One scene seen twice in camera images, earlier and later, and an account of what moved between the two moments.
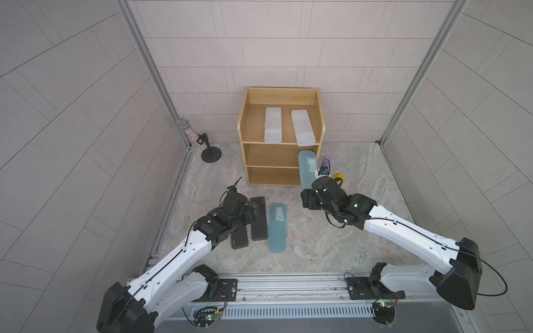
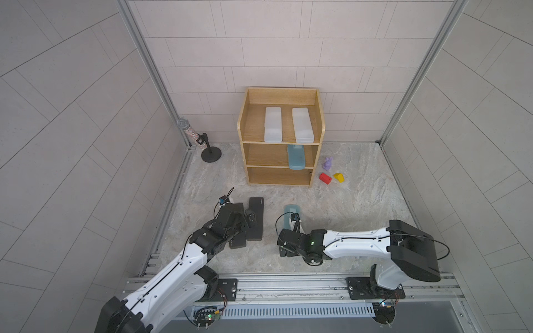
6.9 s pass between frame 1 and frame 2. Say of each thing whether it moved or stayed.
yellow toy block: stayed
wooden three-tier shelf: stayed
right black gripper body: moved
